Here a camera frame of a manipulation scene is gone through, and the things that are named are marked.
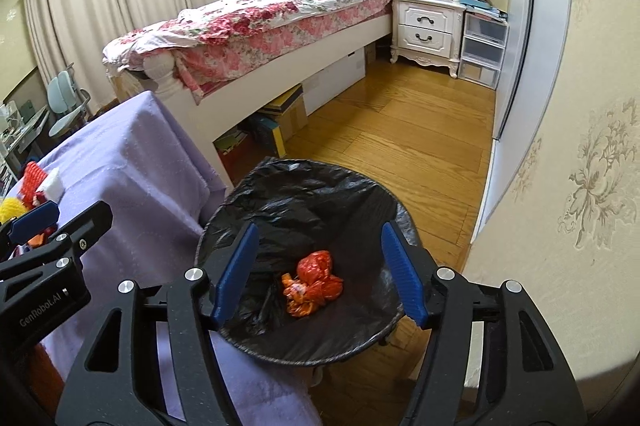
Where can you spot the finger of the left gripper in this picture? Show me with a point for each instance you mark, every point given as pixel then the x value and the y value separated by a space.
pixel 72 240
pixel 18 230

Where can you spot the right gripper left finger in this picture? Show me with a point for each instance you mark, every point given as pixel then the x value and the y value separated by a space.
pixel 198 303

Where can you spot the yellow trash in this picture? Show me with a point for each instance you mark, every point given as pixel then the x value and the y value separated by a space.
pixel 11 208

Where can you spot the white tissue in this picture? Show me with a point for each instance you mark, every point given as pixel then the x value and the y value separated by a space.
pixel 52 187

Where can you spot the red wrapper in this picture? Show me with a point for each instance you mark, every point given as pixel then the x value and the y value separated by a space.
pixel 313 287

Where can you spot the red foam net sleeve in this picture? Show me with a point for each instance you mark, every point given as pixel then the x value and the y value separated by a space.
pixel 33 177

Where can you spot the black lined trash bin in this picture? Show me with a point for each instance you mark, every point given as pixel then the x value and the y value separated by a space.
pixel 301 207

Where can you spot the white study desk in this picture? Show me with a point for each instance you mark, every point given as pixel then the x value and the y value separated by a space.
pixel 18 141

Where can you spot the purple tablecloth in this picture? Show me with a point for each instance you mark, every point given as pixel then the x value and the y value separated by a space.
pixel 110 363

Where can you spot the light blue desk chair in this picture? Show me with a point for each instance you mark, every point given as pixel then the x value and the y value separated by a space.
pixel 68 102

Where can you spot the cardboard box under bed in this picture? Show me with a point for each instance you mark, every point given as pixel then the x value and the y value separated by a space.
pixel 288 111

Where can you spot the white under-bed storage box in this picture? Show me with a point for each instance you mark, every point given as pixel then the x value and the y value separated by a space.
pixel 333 80

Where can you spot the clear plastic drawer unit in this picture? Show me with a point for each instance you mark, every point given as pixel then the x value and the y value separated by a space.
pixel 483 47

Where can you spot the white nightstand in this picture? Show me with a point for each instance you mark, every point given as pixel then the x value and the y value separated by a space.
pixel 428 32

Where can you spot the pink floral quilt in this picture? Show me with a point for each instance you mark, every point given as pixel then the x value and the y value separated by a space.
pixel 217 43

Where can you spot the white sliding wardrobe door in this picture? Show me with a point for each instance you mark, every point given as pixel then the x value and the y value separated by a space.
pixel 534 51

